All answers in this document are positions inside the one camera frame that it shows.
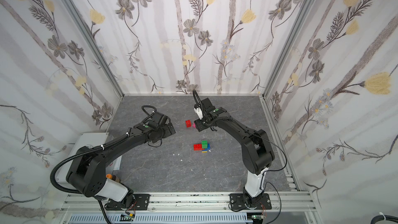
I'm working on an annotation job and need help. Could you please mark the black corrugated cable conduit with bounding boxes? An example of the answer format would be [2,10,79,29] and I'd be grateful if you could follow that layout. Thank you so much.
[49,133,130,194]

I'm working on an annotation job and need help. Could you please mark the white slotted cable duct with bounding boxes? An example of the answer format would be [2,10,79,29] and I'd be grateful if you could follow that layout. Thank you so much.
[69,213,253,224]

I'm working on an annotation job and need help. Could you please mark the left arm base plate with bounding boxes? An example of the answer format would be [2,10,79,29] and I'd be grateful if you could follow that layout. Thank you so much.
[105,194,151,211]

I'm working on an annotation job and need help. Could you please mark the small green circuit board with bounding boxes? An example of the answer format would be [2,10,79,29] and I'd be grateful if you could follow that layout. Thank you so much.
[120,214,135,222]

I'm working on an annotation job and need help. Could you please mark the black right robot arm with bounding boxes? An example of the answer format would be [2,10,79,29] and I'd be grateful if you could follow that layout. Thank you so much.
[194,98,275,208]

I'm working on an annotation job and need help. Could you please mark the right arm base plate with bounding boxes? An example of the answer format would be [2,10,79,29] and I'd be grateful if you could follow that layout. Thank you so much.
[229,193,272,211]

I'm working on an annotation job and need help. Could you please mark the grey metal control box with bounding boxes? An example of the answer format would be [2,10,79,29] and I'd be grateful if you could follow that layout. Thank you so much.
[55,132,122,185]

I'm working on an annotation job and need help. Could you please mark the aluminium frame rail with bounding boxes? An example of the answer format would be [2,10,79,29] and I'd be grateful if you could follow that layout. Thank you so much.
[60,191,316,215]

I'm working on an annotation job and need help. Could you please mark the green lego brick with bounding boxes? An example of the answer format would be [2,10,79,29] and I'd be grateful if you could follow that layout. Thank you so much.
[201,141,208,149]

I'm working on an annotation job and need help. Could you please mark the long red lego brick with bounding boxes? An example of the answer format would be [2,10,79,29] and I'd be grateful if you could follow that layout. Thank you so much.
[193,144,203,151]

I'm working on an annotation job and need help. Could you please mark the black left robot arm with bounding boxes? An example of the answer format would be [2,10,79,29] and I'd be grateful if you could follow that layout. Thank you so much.
[66,112,175,209]

